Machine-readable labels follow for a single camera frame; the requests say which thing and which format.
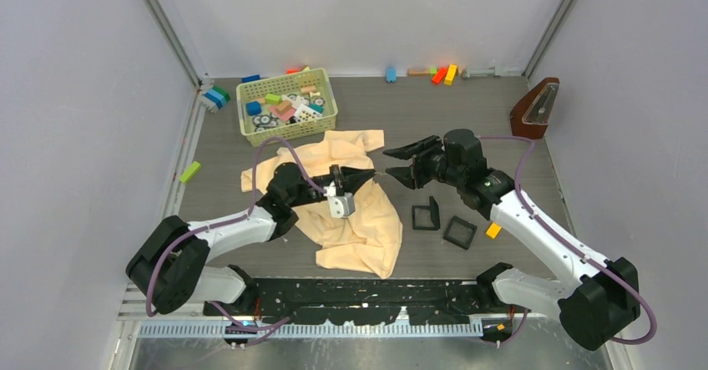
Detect blue cube in basket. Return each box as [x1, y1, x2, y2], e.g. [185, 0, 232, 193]
[245, 100, 262, 116]

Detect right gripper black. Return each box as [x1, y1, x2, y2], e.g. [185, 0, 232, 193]
[383, 136, 464, 190]

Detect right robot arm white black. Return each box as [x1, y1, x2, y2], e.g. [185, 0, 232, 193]
[384, 129, 644, 351]

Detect black square box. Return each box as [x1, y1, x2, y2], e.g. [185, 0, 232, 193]
[411, 196, 441, 231]
[442, 215, 478, 250]

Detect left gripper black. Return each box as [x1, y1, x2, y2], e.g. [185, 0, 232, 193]
[288, 165, 375, 208]

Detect peach cloth garment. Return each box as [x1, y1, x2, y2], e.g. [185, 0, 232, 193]
[240, 129, 404, 281]

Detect light blue block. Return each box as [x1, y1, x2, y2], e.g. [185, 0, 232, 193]
[385, 67, 397, 83]

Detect brown wooden metronome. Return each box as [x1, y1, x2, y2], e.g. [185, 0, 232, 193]
[509, 77, 560, 139]

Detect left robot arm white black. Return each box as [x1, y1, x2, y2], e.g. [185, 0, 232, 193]
[125, 163, 375, 317]

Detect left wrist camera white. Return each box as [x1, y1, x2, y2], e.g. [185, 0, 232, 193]
[324, 185, 356, 219]

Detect yellow block by wall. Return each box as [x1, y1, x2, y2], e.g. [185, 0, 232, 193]
[443, 64, 458, 86]

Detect blue green stacked blocks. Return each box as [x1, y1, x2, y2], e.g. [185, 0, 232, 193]
[200, 86, 231, 113]

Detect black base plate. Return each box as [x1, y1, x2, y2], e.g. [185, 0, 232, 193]
[224, 278, 523, 326]

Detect lime green block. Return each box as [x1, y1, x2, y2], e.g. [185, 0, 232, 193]
[178, 161, 201, 184]

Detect yellow block on table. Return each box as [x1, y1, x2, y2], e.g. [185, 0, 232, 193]
[485, 222, 502, 240]

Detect tan wooden block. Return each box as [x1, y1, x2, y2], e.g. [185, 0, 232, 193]
[407, 68, 430, 77]

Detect green plastic basket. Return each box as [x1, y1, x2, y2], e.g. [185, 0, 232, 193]
[235, 68, 338, 147]

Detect orange red block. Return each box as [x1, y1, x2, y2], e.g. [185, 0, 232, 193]
[431, 67, 448, 84]

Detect pink block in basket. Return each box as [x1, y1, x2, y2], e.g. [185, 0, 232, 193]
[269, 105, 296, 123]

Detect blue block behind basket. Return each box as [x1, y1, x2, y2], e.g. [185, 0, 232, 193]
[241, 74, 261, 84]

